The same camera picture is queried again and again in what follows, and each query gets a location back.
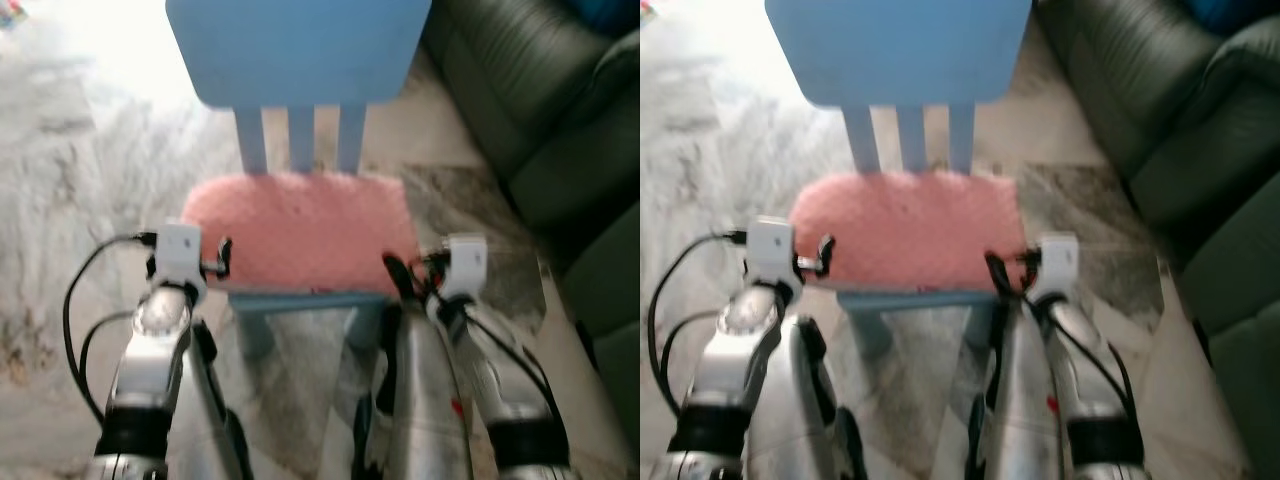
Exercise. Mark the dark green leather sofa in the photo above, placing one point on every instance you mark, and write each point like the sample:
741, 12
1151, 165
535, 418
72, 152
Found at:
560, 130
1190, 150

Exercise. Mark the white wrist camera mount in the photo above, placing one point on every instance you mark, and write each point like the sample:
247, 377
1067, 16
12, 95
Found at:
1058, 260
770, 245
178, 252
465, 262

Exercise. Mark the silver left robot leg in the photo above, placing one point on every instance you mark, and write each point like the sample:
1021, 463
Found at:
795, 410
205, 420

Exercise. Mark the light blue wooden chair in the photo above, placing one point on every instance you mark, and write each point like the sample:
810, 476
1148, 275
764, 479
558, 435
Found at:
300, 50
900, 50

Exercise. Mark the blue cushion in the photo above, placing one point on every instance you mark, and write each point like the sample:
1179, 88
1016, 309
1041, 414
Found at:
610, 12
1235, 12

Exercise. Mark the pink fluffy pillow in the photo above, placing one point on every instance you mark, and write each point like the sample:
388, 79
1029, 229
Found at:
300, 230
905, 230

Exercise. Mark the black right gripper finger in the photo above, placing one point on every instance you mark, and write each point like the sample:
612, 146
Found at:
402, 278
1003, 275

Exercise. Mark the small colourful object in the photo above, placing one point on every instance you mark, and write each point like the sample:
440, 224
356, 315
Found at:
646, 8
10, 12

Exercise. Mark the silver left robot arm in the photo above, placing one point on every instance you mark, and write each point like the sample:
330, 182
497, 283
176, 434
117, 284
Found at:
150, 360
730, 350

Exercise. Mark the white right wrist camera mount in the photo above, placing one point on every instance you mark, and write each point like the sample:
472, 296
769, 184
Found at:
465, 262
1058, 260

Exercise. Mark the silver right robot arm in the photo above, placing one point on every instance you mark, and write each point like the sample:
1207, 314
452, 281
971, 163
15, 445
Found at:
1095, 380
505, 380

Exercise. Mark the silver right robot leg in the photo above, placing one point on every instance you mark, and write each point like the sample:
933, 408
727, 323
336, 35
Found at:
1015, 400
425, 400

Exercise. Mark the silver robot leg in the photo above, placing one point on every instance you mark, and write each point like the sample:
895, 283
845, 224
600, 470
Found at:
1015, 400
425, 400
205, 420
795, 410

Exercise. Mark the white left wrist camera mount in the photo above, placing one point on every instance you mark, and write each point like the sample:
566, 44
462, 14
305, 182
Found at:
770, 245
178, 252

